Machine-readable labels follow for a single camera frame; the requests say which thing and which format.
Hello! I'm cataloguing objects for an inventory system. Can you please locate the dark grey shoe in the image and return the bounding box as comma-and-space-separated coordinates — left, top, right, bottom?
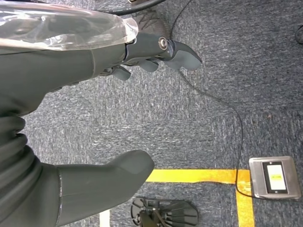
131, 9, 172, 40

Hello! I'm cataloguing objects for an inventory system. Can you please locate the thick black cable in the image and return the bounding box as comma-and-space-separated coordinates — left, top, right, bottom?
94, 0, 168, 17

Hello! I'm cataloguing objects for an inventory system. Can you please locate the thin black cable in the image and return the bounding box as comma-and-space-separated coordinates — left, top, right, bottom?
170, 0, 255, 200

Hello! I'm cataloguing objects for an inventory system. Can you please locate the clear plastic wrap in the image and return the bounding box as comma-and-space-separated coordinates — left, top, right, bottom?
0, 0, 139, 52

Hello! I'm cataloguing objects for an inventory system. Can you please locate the white floor tape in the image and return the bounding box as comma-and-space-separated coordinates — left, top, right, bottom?
99, 210, 111, 227

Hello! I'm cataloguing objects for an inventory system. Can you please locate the steel floor socket box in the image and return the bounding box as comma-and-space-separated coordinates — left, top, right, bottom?
249, 156, 303, 201

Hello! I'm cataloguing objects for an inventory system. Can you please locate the ribbed grey left arm sleeve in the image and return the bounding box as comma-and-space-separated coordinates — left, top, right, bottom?
0, 116, 42, 217

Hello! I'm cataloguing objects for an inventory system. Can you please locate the yellow floor tape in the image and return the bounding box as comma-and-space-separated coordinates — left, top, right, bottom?
145, 168, 256, 227

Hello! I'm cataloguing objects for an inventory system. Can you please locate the black ribbed plastic base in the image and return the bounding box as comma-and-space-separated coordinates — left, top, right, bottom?
130, 196, 199, 227

